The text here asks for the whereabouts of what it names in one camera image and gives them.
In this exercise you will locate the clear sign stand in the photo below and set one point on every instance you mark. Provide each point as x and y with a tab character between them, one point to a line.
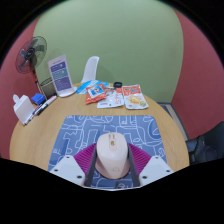
61	75

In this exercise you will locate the dark mesh pen cup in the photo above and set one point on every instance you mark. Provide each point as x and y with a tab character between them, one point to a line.
47	88

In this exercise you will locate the white tissue box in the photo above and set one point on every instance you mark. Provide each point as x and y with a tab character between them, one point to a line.
23	109

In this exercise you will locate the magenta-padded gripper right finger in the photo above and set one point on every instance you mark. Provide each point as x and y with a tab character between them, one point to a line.
150	166

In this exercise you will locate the blue patterned mouse pad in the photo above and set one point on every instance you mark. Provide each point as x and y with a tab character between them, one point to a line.
80	131

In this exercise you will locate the light blue packet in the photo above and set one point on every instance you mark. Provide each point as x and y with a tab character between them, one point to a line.
83	88

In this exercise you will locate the whiteboard marker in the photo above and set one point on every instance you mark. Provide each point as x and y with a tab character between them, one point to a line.
46	104
32	115

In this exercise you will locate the blue whiteboard eraser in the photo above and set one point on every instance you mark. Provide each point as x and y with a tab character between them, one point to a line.
38	99

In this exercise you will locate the small black cap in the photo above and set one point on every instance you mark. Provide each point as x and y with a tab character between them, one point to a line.
117	84

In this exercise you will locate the pale pink computer mouse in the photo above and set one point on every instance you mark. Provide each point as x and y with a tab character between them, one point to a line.
111	155

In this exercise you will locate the black standing fan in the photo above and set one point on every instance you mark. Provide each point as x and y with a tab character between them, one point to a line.
30	55

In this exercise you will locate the orange snack packet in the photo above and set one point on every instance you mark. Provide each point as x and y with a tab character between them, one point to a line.
95	93

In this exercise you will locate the red and white snack packet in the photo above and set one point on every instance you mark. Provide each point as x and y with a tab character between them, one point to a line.
134	97

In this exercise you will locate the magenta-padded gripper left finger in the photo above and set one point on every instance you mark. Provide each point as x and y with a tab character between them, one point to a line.
71	166

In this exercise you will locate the black office chair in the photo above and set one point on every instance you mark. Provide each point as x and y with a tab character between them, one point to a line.
216	130

